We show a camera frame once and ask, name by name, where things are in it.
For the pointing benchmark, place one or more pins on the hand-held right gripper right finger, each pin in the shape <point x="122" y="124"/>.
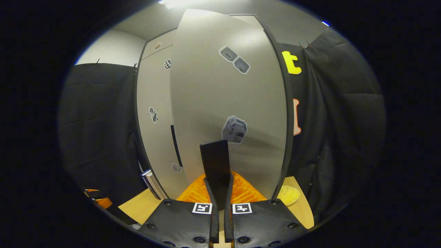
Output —
<point x="262" y="224"/>

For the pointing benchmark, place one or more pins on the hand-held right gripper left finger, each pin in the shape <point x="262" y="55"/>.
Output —
<point x="182" y="224"/>

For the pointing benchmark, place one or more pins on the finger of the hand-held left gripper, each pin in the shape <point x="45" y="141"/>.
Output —
<point x="103" y="203"/>

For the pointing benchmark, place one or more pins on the white cabinet drawer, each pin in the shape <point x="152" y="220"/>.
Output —
<point x="162" y="43"/>

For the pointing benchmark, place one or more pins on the pale yellow cloth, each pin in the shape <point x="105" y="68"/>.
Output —
<point x="289" y="195"/>

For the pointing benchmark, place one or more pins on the black backdrop cloth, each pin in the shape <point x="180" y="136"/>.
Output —
<point x="96" y="120"/>

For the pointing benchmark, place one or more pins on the long ceiling light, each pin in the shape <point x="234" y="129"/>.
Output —
<point x="175" y="2"/>

